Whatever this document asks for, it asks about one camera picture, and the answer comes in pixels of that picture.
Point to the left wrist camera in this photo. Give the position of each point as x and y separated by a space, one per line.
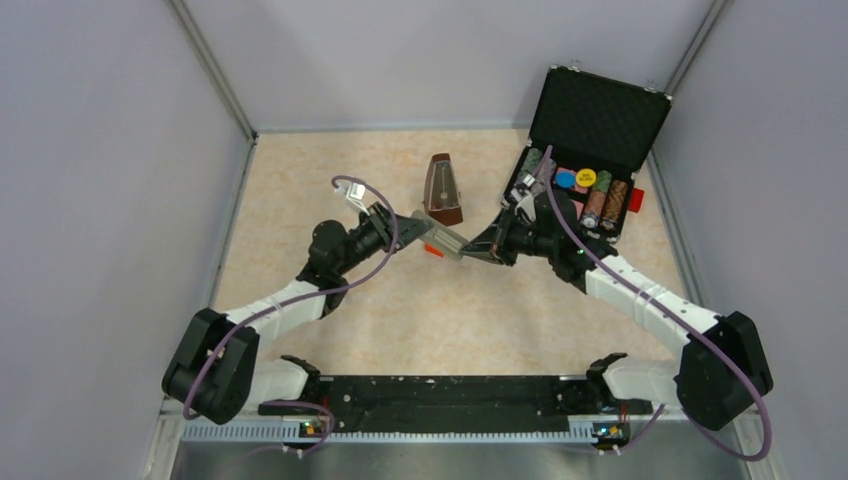
353 194

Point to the blue chip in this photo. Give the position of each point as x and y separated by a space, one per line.
565 179

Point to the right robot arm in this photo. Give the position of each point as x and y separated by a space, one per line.
718 368

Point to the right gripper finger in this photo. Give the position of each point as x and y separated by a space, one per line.
482 251
497 231

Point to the yellow big blind chip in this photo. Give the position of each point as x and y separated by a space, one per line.
586 178

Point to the brown wooden metronome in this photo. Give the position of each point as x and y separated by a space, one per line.
442 199

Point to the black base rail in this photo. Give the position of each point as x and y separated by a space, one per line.
471 404

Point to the pink card deck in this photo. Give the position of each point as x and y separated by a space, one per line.
570 208

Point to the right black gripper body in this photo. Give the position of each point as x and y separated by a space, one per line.
528 239

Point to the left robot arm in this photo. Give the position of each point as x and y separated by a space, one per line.
212 372

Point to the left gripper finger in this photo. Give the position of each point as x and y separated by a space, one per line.
400 239
384 224

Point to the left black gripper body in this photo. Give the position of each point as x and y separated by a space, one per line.
366 241

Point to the orange red block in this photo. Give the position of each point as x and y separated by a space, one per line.
432 250

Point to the black poker chip case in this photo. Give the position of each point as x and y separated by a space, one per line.
592 122

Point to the red block behind case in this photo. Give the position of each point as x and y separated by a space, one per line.
636 200

